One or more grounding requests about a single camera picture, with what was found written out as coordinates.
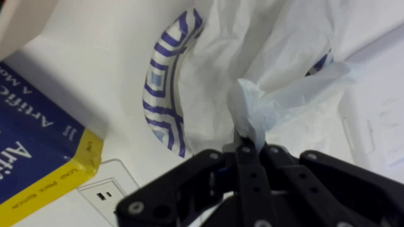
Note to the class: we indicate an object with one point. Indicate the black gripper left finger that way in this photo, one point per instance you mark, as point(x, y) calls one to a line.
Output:
point(180, 196)

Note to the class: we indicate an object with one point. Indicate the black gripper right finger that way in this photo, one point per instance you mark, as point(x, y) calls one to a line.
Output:
point(329, 192)

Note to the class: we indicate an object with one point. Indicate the white paper napkin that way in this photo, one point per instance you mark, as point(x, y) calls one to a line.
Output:
point(308, 75)

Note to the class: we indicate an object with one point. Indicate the table power outlet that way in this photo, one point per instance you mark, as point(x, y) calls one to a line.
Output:
point(112, 184)

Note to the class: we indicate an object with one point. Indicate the blue yellow book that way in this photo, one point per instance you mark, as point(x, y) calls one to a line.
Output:
point(45, 153)

